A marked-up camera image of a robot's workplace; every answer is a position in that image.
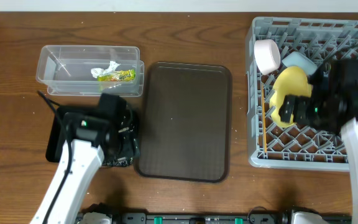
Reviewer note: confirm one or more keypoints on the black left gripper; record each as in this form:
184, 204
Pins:
128, 137

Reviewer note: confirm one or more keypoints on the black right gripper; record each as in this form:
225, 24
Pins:
301, 117

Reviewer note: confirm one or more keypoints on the pile of rice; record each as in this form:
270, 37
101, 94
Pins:
121, 162

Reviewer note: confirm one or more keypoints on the yellow plate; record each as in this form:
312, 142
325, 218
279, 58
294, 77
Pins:
292, 81

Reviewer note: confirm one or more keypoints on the light blue bowl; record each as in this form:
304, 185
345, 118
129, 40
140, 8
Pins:
299, 60

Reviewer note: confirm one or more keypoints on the wooden chopstick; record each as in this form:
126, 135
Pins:
263, 118

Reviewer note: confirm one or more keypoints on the green snack wrapper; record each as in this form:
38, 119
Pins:
118, 76

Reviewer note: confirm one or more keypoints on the pink white bowl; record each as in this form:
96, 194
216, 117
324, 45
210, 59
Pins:
267, 56

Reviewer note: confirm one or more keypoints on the white tissue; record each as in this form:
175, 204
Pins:
97, 72

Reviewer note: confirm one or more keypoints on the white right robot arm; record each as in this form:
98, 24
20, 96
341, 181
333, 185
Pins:
337, 114

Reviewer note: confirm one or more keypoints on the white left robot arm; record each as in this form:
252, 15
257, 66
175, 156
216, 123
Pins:
90, 143

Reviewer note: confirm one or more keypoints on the grey dishwasher rack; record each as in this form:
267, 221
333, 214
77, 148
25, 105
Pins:
295, 147

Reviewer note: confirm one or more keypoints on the dark brown serving tray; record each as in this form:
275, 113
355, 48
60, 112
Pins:
186, 122

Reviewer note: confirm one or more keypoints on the clear plastic bin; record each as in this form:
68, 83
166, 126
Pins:
66, 69

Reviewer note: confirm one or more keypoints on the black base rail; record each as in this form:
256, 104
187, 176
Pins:
101, 213

